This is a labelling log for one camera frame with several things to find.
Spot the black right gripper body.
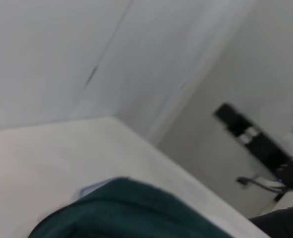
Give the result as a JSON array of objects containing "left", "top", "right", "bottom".
[{"left": 245, "top": 132, "right": 293, "bottom": 202}]

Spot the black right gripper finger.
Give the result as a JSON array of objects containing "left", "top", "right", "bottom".
[{"left": 212, "top": 103, "right": 251, "bottom": 139}]

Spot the dark teal insulated lunch bag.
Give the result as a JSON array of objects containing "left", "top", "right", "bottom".
[{"left": 28, "top": 176, "right": 293, "bottom": 238}]

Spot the clear blue-rimmed food container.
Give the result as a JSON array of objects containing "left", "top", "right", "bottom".
[{"left": 71, "top": 176, "right": 129, "bottom": 202}]

